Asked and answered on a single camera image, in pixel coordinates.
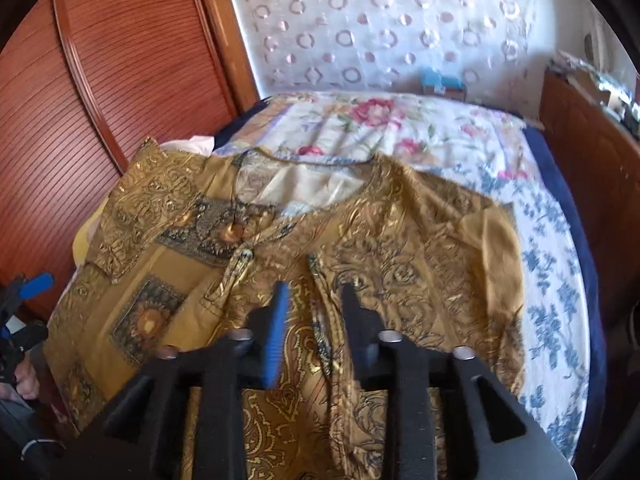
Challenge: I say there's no pale folded towel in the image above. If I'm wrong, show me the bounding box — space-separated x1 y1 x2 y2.
175 134 217 157

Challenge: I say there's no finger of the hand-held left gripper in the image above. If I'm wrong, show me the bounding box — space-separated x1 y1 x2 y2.
10 272 55 306

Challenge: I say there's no small blue box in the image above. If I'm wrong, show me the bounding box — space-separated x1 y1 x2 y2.
420 67 468 101

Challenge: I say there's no white curtain with pink circles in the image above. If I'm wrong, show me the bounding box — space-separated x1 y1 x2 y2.
220 0 538 101

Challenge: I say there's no reddish wooden slatted wardrobe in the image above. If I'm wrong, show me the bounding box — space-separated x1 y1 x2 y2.
0 0 261 331

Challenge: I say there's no low wooden cabinet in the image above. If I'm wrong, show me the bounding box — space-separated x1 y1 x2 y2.
537 67 640 311

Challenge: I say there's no person's left hand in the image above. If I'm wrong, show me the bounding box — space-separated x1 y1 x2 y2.
14 360 41 401

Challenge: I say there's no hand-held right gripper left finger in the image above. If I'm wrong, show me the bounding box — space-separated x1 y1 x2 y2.
50 281 292 480

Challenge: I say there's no person's left forearm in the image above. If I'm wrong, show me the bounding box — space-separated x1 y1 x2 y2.
0 396 68 480

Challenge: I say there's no yellow cloth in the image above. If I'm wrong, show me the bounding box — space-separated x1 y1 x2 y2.
72 210 101 267

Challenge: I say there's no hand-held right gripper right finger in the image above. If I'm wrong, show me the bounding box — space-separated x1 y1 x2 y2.
341 282 576 480

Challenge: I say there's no white blue floral sheet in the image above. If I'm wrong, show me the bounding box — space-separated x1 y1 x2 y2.
440 160 591 466

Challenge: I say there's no clutter of small countertop things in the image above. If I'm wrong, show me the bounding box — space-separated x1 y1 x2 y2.
547 50 640 136

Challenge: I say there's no cream pink floral blanket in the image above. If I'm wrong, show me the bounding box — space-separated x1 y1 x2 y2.
215 91 526 186

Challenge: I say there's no gold patterned blouse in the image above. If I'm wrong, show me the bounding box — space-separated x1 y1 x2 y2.
42 137 526 480

